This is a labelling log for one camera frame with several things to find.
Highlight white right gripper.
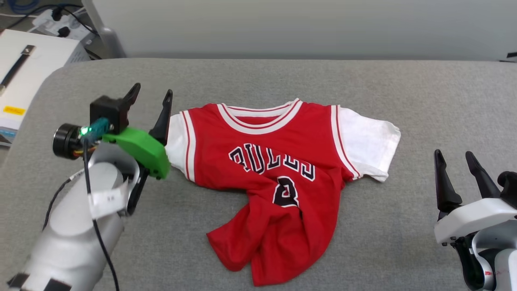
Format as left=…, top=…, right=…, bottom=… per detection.
left=434, top=150, right=517, bottom=245

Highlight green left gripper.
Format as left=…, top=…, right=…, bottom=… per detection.
left=102, top=83, right=174, bottom=180

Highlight red and white basketball jersey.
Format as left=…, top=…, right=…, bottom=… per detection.
left=165, top=98, right=401, bottom=287

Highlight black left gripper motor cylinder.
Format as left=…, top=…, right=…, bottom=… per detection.
left=52, top=123, right=88, bottom=160

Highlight white power strip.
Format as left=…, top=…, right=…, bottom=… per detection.
left=31, top=6, right=98, bottom=41

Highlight grey fabric sofa seat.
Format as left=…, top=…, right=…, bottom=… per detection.
left=0, top=58, right=517, bottom=291

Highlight left arm black cable teal plug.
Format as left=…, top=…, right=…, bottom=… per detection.
left=80, top=118, right=121, bottom=291

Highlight grey metal partition post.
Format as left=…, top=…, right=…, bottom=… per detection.
left=81, top=0, right=127, bottom=59

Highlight white box with black strap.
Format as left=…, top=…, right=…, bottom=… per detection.
left=0, top=29, right=90, bottom=148

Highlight black floor power cable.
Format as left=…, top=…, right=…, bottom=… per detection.
left=6, top=3, right=100, bottom=38

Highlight blue coiled cable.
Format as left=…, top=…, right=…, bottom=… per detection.
left=7, top=0, right=43, bottom=15

